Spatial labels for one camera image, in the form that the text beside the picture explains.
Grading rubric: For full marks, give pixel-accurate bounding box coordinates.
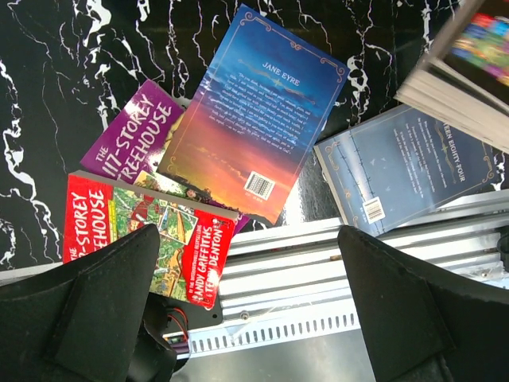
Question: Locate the Nineteen Eighty-Four grey-blue book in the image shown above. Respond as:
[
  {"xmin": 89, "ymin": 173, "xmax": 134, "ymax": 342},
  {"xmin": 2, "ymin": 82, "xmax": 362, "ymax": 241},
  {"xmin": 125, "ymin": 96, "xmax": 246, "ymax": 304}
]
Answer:
[{"xmin": 314, "ymin": 105, "xmax": 495, "ymax": 236}]

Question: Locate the red Storey Treehouse book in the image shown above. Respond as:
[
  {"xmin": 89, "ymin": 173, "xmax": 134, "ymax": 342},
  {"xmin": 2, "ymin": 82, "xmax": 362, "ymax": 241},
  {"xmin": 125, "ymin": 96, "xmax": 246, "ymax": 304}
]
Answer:
[{"xmin": 62, "ymin": 171, "xmax": 239, "ymax": 310}]

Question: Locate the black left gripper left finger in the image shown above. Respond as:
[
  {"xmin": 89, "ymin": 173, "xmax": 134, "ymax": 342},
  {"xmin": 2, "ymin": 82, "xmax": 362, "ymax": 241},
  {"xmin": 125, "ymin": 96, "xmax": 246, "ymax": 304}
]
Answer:
[{"xmin": 1, "ymin": 224, "xmax": 160, "ymax": 381}]

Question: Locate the purple 117-Storey Treehouse book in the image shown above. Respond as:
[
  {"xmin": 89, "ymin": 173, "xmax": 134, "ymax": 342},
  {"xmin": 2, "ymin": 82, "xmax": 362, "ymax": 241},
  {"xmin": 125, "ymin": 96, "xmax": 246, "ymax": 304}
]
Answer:
[{"xmin": 80, "ymin": 79, "xmax": 251, "ymax": 236}]

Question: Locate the black Treehouse book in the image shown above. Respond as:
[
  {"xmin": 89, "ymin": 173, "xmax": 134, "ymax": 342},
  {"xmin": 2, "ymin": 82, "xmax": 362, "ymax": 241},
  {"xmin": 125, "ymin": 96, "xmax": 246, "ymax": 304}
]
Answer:
[{"xmin": 396, "ymin": 1, "xmax": 508, "ymax": 152}]

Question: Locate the Jane Eyre blue orange book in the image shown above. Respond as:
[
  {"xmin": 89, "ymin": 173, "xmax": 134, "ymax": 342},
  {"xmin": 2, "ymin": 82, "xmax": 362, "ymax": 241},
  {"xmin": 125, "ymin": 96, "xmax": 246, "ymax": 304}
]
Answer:
[{"xmin": 157, "ymin": 6, "xmax": 349, "ymax": 224}]

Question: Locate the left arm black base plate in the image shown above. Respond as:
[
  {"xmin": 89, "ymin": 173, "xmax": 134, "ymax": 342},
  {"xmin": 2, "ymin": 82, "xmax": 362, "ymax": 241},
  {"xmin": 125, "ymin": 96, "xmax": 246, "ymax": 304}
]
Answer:
[{"xmin": 142, "ymin": 293, "xmax": 223, "ymax": 337}]

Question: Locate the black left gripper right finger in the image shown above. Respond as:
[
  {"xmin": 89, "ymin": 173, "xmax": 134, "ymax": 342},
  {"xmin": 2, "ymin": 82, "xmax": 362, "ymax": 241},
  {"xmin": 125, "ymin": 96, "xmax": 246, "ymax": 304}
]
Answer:
[{"xmin": 337, "ymin": 225, "xmax": 508, "ymax": 381}]

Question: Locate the aluminium rail base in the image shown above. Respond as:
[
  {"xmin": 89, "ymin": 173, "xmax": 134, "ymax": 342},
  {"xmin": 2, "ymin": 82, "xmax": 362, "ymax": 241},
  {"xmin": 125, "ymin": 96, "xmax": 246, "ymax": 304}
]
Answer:
[{"xmin": 0, "ymin": 190, "xmax": 509, "ymax": 331}]

